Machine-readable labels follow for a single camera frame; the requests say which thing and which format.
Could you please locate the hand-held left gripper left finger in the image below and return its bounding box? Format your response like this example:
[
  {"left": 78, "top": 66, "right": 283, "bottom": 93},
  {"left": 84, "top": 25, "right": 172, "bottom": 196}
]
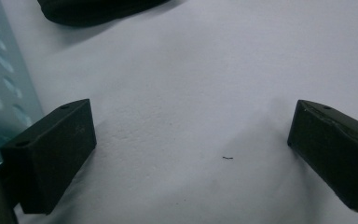
[{"left": 0, "top": 98, "right": 98, "bottom": 216}]

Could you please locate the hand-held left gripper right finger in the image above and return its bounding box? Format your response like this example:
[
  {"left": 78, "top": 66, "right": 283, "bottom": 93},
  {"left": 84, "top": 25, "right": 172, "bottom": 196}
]
[{"left": 286, "top": 99, "right": 358, "bottom": 214}]

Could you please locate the teal plastic basket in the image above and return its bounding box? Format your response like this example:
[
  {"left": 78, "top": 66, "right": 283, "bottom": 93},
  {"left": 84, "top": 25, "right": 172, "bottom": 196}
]
[{"left": 0, "top": 0, "right": 45, "bottom": 164}]

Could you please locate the black glove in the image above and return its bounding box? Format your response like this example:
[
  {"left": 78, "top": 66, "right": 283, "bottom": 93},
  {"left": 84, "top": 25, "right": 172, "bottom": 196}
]
[{"left": 36, "top": 0, "right": 172, "bottom": 28}]

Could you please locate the white table mat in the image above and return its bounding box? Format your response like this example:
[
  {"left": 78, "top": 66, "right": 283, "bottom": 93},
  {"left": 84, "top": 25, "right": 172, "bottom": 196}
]
[{"left": 0, "top": 0, "right": 358, "bottom": 224}]

